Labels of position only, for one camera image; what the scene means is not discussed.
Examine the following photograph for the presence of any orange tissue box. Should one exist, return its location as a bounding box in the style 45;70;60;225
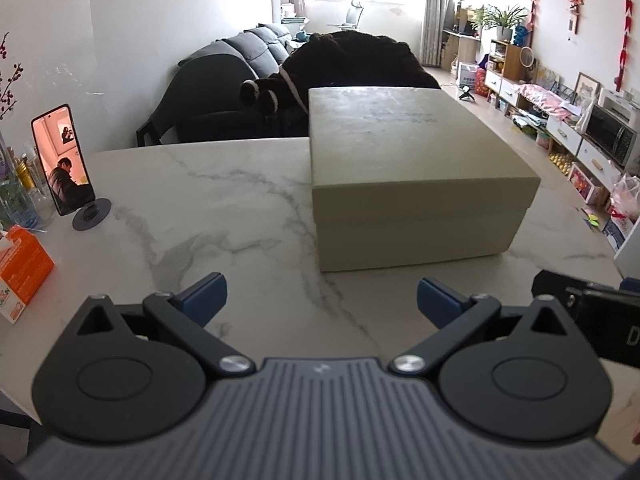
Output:
0;225;56;322

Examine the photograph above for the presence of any black microwave oven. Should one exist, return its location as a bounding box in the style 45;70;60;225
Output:
582;104;639;166

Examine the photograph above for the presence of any glass vase with branches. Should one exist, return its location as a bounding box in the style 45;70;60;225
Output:
0;132;24;227

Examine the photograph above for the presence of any black fuzzy jacket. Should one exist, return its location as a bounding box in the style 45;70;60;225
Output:
239;31;442;139

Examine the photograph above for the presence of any pink cloth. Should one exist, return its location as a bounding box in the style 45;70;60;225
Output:
514;84;574;114

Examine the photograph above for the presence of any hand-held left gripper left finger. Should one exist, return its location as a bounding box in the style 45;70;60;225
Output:
74;271;256;377

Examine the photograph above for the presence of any yellow lid jar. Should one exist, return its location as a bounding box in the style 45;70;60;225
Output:
15;159;40;201

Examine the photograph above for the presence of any beige cardboard box lid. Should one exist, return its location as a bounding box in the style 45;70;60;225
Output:
307;86;542;225

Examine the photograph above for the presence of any dark chair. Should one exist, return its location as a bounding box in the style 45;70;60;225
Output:
136;52;261;150

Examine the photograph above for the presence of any pink plastic bag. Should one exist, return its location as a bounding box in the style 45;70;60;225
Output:
609;175;640;224

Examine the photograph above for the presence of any grey sofa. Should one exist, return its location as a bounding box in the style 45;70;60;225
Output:
179;22;301;77

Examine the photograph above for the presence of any red berry flower bouquet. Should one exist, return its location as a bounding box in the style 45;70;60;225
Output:
0;32;24;122

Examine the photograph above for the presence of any small wooden desk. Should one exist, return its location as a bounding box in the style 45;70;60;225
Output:
442;27;484;69

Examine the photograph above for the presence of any small framed photo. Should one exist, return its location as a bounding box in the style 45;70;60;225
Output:
573;72;601;109

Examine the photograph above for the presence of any potted green plant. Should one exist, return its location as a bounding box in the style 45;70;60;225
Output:
472;4;529;44

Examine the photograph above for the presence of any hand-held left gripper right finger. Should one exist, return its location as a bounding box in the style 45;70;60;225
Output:
389;276;574;377

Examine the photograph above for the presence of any beige cardboard box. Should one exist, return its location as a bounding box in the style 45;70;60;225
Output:
314;209;531;274

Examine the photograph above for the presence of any white toaster oven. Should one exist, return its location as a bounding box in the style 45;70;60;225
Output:
597;87;640;126

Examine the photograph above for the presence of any round black phone stand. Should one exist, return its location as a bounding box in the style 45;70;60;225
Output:
72;197;113;232

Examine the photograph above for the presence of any wooden shelf unit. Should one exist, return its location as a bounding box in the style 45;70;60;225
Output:
487;39;539;84

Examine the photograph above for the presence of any white low cabinet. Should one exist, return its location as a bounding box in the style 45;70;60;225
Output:
482;67;640;207

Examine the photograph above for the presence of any smartphone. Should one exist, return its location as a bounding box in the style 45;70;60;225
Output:
30;103;96;217

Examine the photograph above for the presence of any white office chair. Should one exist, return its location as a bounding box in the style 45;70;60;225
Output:
329;1;365;31

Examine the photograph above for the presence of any white marble desktop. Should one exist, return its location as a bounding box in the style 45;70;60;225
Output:
0;136;640;428

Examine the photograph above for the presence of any red printed box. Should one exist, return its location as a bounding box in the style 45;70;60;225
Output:
567;162;606;206

